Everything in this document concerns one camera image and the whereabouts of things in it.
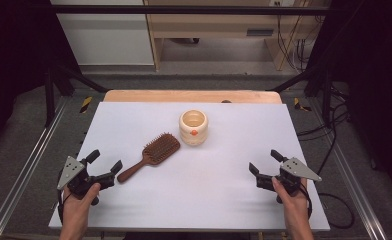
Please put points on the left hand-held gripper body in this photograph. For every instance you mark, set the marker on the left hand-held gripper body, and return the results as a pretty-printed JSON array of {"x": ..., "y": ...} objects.
[{"x": 71, "y": 171}]

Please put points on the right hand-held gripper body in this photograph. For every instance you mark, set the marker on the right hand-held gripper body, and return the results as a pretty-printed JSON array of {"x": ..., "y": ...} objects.
[{"x": 295, "y": 170}]

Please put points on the brown wooden hairbrush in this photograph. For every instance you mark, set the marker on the brown wooden hairbrush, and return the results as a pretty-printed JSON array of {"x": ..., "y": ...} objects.
[{"x": 159, "y": 150}]

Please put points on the cream cup with orange dot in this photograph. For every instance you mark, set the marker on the cream cup with orange dot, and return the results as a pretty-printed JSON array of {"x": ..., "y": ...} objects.
[{"x": 193, "y": 135}]

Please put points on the person's right hand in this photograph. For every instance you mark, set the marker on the person's right hand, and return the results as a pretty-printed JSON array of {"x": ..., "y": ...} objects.
[{"x": 294, "y": 208}]

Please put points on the person's left hand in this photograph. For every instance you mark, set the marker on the person's left hand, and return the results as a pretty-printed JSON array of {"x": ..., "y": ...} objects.
[{"x": 75, "y": 210}]

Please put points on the yellow black tape strip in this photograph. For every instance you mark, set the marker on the yellow black tape strip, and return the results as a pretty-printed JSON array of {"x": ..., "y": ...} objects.
[
  {"x": 299, "y": 105},
  {"x": 86, "y": 104}
]

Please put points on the black metal stand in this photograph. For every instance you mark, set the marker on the black metal stand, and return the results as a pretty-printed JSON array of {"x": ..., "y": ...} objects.
[
  {"x": 326, "y": 100},
  {"x": 50, "y": 100}
]

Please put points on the dark curtain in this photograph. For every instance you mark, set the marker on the dark curtain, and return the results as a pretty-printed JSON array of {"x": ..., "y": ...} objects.
[
  {"x": 377, "y": 83},
  {"x": 14, "y": 60}
]

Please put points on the white cabinet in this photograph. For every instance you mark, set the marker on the white cabinet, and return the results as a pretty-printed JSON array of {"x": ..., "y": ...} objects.
[{"x": 107, "y": 36}]

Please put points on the light wooden desk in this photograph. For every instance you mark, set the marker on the light wooden desk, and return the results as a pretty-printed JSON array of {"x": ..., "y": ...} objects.
[{"x": 210, "y": 23}]

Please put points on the aluminium rail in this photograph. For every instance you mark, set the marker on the aluminium rail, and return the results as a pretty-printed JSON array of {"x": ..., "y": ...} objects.
[
  {"x": 350, "y": 173},
  {"x": 24, "y": 170}
]

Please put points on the black horizontal frame bar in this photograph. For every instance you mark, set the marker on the black horizontal frame bar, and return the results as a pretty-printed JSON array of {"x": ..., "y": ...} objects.
[{"x": 184, "y": 10}]

